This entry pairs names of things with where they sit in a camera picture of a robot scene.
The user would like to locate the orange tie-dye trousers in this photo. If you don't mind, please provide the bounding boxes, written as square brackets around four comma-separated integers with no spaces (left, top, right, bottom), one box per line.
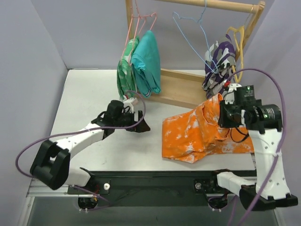
[161,94,254,163]

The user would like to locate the blue wire hanger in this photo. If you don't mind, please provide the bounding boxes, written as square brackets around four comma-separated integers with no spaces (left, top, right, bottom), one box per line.
[172,0,218,73]

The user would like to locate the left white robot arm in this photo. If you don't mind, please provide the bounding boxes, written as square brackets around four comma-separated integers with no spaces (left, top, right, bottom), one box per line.
[30,99,150,194]

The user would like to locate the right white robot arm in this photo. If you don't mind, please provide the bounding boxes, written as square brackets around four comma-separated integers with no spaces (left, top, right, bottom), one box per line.
[195,83,298,211]

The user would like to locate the yellow plastic hanger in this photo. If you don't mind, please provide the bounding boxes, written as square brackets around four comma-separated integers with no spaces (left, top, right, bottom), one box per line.
[226,25,245,83]

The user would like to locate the green patterned trousers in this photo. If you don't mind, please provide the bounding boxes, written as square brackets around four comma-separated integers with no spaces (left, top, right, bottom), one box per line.
[117,37,139,101]

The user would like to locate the purple camouflage trousers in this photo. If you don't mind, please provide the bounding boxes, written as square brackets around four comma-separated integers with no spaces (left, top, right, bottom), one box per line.
[202,34,236,99]

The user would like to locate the teal trousers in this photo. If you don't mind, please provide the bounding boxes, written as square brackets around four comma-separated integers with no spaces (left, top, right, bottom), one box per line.
[131,30,161,98]

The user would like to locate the wooden clothes rack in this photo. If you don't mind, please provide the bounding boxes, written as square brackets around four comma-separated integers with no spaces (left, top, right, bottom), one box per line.
[125,0,266,109]

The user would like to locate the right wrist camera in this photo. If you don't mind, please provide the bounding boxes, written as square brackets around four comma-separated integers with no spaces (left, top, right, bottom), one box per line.
[223,83,242,104]

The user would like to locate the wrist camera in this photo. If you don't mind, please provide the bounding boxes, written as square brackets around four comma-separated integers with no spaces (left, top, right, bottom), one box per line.
[223,83,242,104]
[122,97,138,113]

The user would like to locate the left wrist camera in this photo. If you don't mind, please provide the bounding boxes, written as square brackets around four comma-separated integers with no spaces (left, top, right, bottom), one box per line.
[122,97,138,113]

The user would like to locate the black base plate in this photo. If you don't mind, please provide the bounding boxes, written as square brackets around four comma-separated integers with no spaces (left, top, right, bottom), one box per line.
[67,171,234,210]

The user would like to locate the pink wire hanger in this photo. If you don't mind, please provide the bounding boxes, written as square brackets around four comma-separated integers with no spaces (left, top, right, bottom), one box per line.
[121,13,147,59]
[135,12,158,37]

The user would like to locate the aluminium mounting rail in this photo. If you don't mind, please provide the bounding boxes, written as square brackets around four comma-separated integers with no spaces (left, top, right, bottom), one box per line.
[25,174,280,198]

